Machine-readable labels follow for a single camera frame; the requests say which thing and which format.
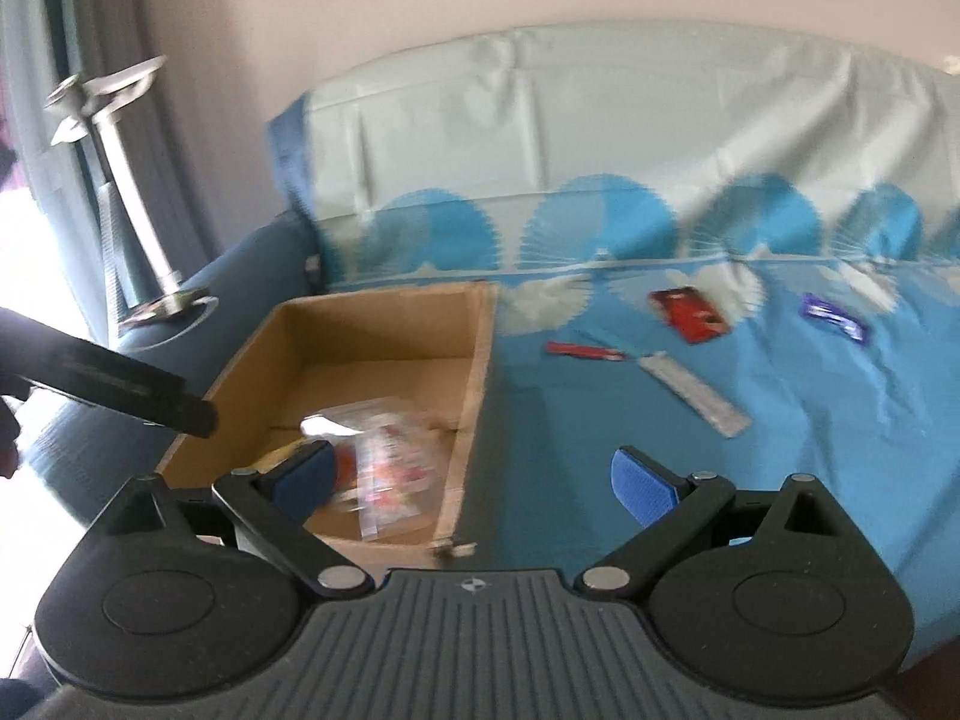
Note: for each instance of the blue fan print sheet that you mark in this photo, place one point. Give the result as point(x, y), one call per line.
point(787, 427)

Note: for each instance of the black smartphone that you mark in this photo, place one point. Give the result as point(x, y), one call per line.
point(150, 315)

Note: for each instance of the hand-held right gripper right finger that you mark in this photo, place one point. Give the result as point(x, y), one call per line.
point(645, 484)

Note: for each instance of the brown cardboard box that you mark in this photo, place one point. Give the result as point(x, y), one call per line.
point(360, 330)

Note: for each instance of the red snack packet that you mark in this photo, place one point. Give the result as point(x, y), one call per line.
point(690, 313)

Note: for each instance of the silver strip packet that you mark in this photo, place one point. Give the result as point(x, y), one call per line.
point(697, 394)

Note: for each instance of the thin red snack bar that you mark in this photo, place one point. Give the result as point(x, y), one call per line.
point(577, 350)

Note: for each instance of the clear snack bag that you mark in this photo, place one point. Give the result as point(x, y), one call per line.
point(390, 465)

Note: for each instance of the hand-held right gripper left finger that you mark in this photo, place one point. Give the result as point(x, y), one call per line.
point(304, 476)

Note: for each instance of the purple snack bar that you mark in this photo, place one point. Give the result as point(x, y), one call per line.
point(829, 313)

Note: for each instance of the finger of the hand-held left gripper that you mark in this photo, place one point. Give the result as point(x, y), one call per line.
point(135, 390)

